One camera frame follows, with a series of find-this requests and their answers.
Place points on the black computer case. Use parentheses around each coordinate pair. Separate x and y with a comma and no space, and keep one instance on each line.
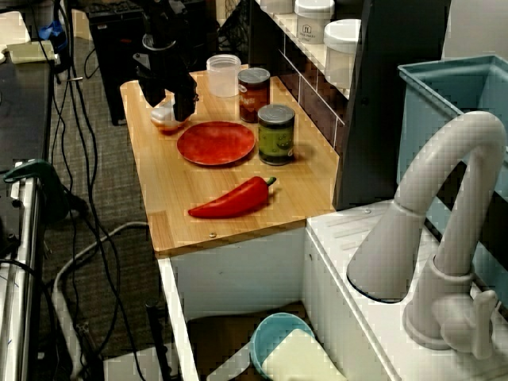
(115,59)

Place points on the green peas can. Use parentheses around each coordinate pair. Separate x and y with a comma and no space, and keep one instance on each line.
(275,139)

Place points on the teal plastic bin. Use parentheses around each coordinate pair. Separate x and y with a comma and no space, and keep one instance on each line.
(420,119)

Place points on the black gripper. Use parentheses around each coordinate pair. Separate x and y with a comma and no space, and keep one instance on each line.
(162,67)

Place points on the red round plate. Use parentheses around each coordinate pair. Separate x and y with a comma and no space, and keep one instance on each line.
(216,143)

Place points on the orange beans can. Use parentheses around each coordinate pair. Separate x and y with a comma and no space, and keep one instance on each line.
(254,99)

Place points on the dark grey hutch side panel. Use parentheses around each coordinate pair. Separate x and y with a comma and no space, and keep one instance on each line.
(381,119)

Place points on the red toy chili pepper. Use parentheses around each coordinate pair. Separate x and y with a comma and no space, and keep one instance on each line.
(234,200)

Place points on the white toy sink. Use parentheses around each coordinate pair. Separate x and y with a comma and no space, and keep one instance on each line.
(246,274)

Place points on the white tiled shelf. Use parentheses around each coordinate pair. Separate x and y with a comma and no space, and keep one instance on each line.
(317,53)

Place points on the black keyboard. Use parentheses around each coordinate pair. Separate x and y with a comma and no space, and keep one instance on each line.
(115,10)

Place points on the yellowish paper pad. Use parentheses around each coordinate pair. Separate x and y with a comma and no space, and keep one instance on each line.
(29,51)

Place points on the blue bowl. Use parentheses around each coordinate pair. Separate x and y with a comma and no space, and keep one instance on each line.
(274,333)

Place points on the white flat object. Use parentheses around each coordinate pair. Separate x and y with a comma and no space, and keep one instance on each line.
(14,28)

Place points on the aluminium frame rail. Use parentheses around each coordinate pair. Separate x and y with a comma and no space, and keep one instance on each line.
(20,278)

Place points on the white lidded plastic jar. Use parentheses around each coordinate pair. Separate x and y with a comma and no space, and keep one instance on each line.
(341,55)

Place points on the black desk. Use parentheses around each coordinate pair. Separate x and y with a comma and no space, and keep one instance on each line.
(24,111)

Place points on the grey toy faucet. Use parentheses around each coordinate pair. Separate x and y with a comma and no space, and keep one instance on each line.
(397,246)

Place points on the green clamp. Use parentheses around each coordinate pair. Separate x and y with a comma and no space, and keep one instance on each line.
(43,174)

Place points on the toy bread slice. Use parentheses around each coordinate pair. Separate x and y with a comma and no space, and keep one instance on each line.
(162,119)

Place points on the small white lidded jar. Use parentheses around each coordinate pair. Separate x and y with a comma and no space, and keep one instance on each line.
(313,28)

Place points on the clear lidless plastic jar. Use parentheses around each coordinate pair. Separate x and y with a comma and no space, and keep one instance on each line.
(224,79)

